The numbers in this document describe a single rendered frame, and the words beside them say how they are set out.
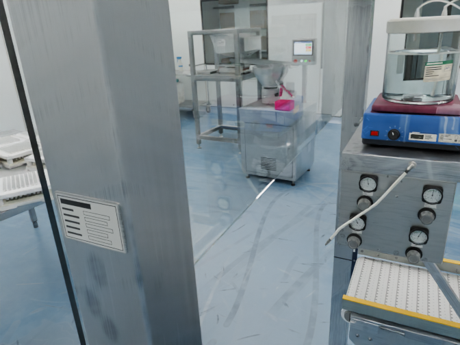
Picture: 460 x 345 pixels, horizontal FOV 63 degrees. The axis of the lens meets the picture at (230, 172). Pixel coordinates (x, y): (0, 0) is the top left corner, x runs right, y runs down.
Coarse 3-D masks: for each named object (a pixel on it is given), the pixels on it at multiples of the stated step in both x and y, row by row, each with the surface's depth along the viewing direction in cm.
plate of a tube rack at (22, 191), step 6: (36, 174) 178; (0, 180) 173; (6, 180) 172; (24, 180) 171; (0, 186) 166; (6, 186) 165; (30, 186) 164; (36, 186) 164; (0, 192) 159; (6, 192) 159; (12, 192) 158; (18, 192) 159; (24, 192) 160; (30, 192) 162; (0, 198) 156; (6, 198) 158
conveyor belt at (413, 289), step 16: (368, 272) 112; (384, 272) 112; (400, 272) 111; (416, 272) 111; (352, 288) 106; (368, 288) 106; (384, 288) 105; (400, 288) 105; (416, 288) 105; (432, 288) 104; (384, 304) 100; (400, 304) 99; (416, 304) 99; (432, 304) 99; (448, 304) 98
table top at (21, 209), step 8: (0, 136) 279; (0, 168) 211; (8, 168) 210; (16, 168) 209; (24, 168) 209; (0, 176) 199; (8, 176) 199; (16, 208) 162; (24, 208) 165; (0, 216) 157; (8, 216) 160
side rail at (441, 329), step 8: (344, 304) 97; (352, 304) 96; (360, 304) 95; (360, 312) 96; (368, 312) 95; (376, 312) 94; (384, 312) 93; (392, 312) 92; (392, 320) 93; (400, 320) 92; (408, 320) 91; (416, 320) 90; (424, 320) 89; (416, 328) 91; (424, 328) 90; (432, 328) 89; (440, 328) 88; (448, 328) 87; (456, 328) 86; (448, 336) 88; (456, 336) 87
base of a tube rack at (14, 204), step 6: (36, 192) 169; (18, 198) 164; (24, 198) 164; (30, 198) 164; (36, 198) 164; (42, 198) 165; (6, 204) 159; (12, 204) 160; (18, 204) 161; (24, 204) 163; (0, 210) 158
